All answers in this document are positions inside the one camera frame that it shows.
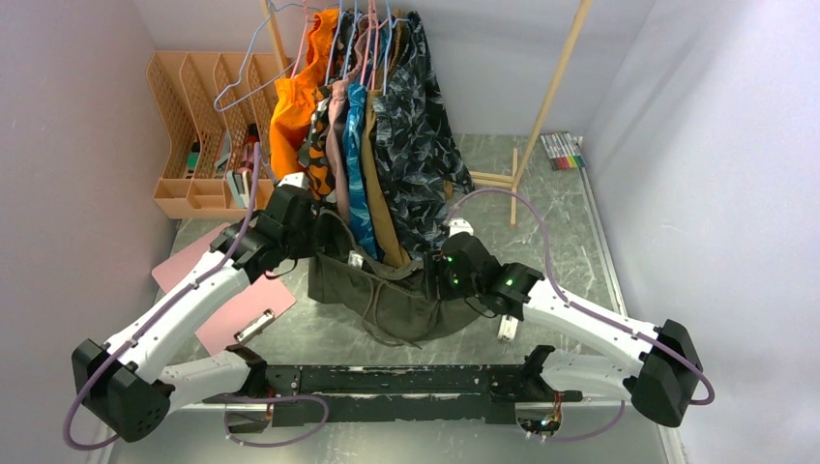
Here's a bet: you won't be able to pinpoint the blue wire hanger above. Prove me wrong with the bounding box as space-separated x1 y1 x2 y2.
213 0 308 114

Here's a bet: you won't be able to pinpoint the dark leaf-print shorts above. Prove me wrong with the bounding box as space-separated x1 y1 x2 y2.
373 11 476 260

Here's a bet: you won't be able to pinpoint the blue patterned shorts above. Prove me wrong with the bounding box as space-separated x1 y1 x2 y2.
342 29 383 258

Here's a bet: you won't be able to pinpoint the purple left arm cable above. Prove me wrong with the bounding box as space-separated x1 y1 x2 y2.
62 141 331 451

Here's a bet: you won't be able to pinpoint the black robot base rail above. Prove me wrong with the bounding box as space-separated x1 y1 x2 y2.
266 364 583 426

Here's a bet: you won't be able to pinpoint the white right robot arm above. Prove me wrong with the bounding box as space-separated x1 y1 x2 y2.
424 232 706 427

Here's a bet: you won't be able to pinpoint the wooden clothes rack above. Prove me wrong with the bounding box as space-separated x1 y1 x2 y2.
248 0 593 193

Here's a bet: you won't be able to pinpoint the orange hanging shorts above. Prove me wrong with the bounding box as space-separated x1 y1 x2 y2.
269 8 339 179

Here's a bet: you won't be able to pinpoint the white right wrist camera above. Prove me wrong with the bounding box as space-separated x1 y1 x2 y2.
448 217 474 237

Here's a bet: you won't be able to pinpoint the brown hanging shorts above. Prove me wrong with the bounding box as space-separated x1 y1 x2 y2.
361 17 411 268

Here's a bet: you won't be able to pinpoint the peach desk organizer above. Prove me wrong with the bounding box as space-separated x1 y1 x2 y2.
146 51 279 219

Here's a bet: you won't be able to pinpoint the pink clipboard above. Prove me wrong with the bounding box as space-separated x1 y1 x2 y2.
152 220 296 355

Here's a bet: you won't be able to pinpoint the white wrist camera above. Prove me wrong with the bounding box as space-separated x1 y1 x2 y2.
277 172 310 190
448 217 474 237

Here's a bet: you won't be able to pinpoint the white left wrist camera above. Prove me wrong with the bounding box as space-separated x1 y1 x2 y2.
277 172 310 190

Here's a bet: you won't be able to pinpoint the set of coloured markers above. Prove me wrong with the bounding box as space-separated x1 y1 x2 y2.
540 131 586 171

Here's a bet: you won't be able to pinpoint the white stapler on table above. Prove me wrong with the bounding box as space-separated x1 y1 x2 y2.
497 315 521 342

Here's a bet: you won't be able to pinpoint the olive green shorts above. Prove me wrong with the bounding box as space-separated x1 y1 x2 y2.
308 210 480 346

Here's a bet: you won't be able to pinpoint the black orange patterned shorts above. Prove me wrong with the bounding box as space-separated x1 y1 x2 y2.
307 9 352 199

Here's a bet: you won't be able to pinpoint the pink hanging shorts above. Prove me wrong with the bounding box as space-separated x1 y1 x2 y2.
326 17 368 223

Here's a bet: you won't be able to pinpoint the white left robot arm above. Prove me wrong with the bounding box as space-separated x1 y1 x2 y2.
62 174 316 450

